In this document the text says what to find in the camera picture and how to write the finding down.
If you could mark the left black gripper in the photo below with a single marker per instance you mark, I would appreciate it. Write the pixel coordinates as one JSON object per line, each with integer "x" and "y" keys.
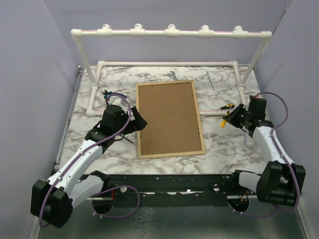
{"x": 139, "y": 123}

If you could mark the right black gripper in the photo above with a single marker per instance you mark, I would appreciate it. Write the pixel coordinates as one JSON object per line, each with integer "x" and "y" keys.
{"x": 232, "y": 117}

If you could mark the wooden picture frame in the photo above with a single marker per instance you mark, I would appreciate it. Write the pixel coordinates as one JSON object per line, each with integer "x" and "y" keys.
{"x": 171, "y": 111}

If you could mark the small yellow screwdriver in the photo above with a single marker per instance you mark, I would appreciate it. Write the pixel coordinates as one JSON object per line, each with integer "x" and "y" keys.
{"x": 223, "y": 124}

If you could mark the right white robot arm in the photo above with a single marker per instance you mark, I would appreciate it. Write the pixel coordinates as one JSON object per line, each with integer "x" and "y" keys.
{"x": 282, "y": 180}

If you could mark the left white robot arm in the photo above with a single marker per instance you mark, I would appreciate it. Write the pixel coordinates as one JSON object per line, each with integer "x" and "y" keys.
{"x": 54, "y": 199}

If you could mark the black yellow screwdriver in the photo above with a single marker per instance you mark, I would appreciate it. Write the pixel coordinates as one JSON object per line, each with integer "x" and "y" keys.
{"x": 227, "y": 107}

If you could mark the small silver wrench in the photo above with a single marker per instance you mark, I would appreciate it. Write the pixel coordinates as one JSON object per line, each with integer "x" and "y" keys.
{"x": 245, "y": 139}

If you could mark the large grey wrench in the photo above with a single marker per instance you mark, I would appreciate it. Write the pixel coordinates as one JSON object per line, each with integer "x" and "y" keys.
{"x": 172, "y": 75}

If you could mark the white PVC pipe rack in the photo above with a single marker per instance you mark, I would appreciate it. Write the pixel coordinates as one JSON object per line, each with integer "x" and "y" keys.
{"x": 172, "y": 32}

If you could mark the blue handled pliers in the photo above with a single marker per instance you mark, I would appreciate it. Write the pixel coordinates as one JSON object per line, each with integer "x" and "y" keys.
{"x": 108, "y": 94}

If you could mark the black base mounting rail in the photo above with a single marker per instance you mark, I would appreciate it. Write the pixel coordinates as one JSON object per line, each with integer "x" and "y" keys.
{"x": 147, "y": 190}

